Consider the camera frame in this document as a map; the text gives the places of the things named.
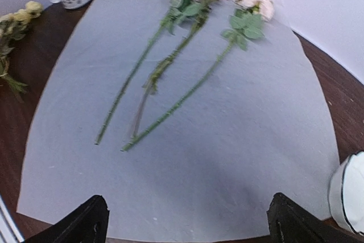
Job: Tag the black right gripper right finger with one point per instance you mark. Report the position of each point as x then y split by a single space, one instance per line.
289 222

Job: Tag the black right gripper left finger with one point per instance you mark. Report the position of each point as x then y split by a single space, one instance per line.
87 223

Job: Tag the white wrapping paper sheet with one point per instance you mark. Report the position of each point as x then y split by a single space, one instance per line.
259 125

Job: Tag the large yellow flower bunch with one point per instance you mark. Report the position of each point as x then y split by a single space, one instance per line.
14 27

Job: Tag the pink flower stem one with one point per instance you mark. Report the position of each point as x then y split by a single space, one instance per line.
245 24

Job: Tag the dark pink flower stem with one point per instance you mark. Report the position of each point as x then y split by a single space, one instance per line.
200 15

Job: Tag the pink flower stem two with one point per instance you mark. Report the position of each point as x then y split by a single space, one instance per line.
172 18

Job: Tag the white scalloped bowl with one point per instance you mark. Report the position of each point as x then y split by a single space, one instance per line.
346 194

